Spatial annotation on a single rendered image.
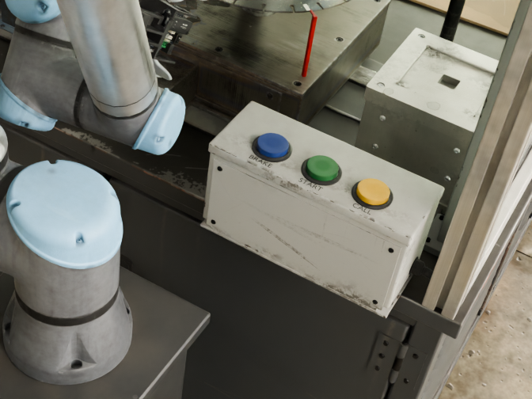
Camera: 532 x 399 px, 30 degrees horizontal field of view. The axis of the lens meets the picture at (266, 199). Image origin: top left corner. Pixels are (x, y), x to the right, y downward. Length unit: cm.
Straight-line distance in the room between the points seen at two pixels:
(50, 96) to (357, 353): 59
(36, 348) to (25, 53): 33
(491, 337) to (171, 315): 121
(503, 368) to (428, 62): 100
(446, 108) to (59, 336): 60
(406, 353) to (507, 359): 90
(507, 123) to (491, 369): 122
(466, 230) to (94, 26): 52
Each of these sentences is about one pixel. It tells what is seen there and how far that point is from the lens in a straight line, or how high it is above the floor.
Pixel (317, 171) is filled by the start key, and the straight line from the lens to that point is 121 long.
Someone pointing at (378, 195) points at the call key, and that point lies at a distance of 120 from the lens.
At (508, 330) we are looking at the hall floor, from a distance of 235.
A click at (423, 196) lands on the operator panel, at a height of 90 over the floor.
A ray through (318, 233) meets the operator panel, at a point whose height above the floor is 83.
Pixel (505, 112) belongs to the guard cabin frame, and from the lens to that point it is 109.
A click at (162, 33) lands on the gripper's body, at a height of 97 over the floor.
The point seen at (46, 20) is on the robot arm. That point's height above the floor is 105.
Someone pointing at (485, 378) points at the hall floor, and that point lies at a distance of 225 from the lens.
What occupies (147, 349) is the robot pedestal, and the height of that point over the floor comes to 75.
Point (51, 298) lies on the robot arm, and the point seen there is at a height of 88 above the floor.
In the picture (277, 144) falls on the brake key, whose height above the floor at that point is 91.
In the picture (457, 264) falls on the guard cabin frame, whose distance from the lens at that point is 125.
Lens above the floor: 171
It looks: 43 degrees down
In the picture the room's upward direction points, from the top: 10 degrees clockwise
